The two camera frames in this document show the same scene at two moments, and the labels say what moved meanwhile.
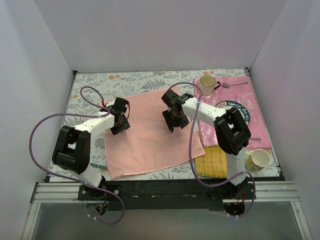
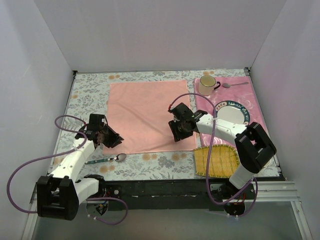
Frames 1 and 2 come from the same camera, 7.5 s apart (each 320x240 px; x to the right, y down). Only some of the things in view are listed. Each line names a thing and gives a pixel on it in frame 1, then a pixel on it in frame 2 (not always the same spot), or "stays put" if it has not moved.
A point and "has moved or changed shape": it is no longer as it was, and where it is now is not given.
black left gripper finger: [115, 130] → [111, 144]
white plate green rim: [226, 105] stays put
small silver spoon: [227, 85] stays put
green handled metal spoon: [98, 166] → [119, 158]
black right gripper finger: [169, 120] → [175, 130]
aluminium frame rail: [67, 193] stays put
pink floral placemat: [239, 89] stays put
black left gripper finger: [124, 125] → [110, 137]
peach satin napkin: [148, 143] has moved or changed shape
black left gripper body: [121, 125] → [109, 136]
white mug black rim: [207, 84] stays put
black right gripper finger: [178, 119] → [187, 134]
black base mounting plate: [167, 195] stays put
